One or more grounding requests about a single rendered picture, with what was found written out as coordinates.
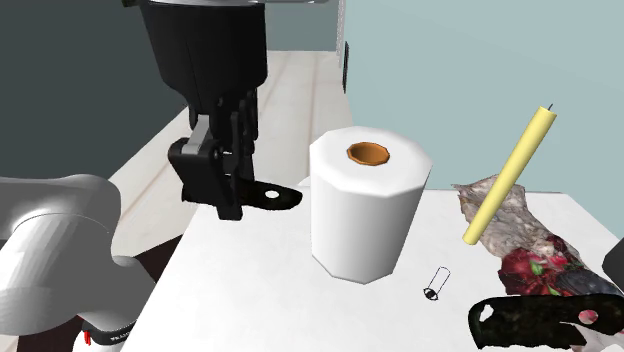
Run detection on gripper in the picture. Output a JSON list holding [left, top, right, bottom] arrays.
[[138, 2, 269, 222]]

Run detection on black flat tool with hole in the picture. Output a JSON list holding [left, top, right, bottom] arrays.
[[181, 178, 304, 212]]

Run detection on white paper roll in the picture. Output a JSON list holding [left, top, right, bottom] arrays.
[[308, 125, 435, 286]]

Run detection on small clear vial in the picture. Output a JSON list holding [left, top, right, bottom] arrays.
[[422, 265, 453, 302]]

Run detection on yellow candle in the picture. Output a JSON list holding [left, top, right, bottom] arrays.
[[461, 103, 558, 247]]

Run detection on grey and red flower bundle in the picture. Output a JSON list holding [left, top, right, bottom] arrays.
[[452, 175, 624, 300]]

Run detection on black mottled flat thing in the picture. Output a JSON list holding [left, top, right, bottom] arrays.
[[467, 292, 624, 352]]

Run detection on black rounded thing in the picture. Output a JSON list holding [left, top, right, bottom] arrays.
[[601, 237, 624, 283]]

